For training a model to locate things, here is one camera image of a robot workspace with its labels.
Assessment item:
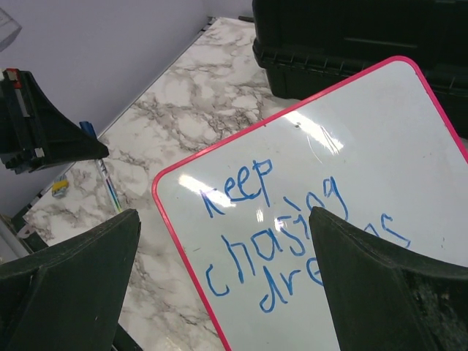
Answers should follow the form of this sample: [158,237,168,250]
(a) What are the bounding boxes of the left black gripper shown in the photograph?
[1,68,109,174]

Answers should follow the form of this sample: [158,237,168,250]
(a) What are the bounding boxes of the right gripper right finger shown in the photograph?
[309,207,467,350]

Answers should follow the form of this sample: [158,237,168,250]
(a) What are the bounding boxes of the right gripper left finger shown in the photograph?
[1,209,141,350]

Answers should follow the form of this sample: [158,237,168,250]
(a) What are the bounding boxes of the blue whiteboard marker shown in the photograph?
[79,121,122,214]

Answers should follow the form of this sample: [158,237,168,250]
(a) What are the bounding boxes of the pink framed whiteboard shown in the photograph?
[152,56,467,350]

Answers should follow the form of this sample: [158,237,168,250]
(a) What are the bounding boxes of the small yellow blue object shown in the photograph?
[51,174,69,198]

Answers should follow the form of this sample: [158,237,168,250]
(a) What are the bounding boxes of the black plastic toolbox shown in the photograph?
[252,0,467,137]

